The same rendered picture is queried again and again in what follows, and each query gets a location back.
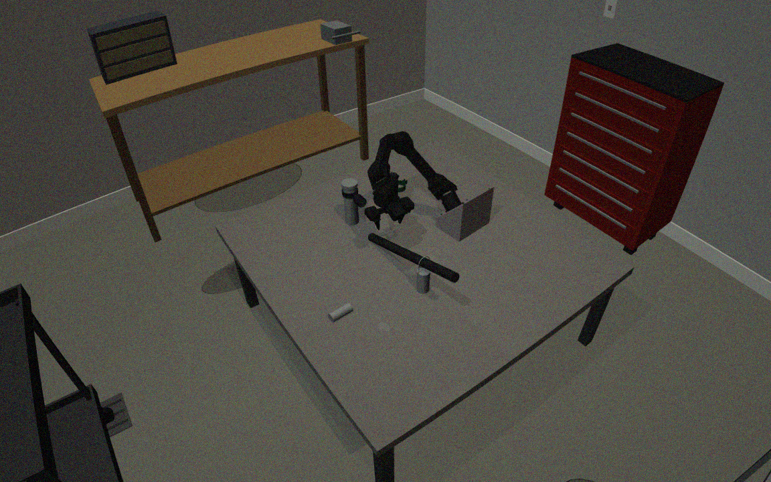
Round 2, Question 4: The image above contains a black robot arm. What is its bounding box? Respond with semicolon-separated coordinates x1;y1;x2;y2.
367;131;464;221

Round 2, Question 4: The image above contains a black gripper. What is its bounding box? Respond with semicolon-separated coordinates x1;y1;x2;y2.
364;194;414;230

